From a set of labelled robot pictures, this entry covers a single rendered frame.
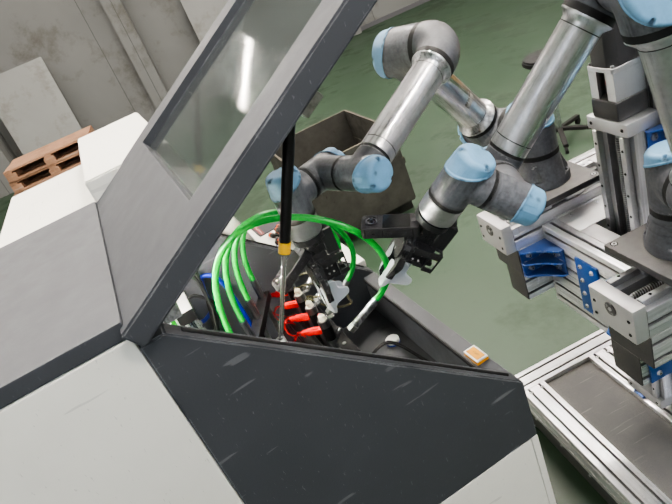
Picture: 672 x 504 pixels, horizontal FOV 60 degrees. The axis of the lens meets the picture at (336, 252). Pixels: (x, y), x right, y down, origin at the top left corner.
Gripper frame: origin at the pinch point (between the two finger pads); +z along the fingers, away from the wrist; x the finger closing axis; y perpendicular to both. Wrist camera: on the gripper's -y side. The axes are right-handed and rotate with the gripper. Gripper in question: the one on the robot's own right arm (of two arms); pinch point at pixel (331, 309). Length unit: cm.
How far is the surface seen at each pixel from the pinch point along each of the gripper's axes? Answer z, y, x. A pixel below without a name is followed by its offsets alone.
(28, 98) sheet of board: -14, -112, 1004
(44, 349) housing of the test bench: -39, -46, -31
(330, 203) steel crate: 76, 75, 226
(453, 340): 16.4, 20.8, -13.4
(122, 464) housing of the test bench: -18, -46, -35
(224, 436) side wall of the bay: -12.4, -31.6, -34.8
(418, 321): 16.6, 19.2, -0.3
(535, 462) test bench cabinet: 40, 20, -35
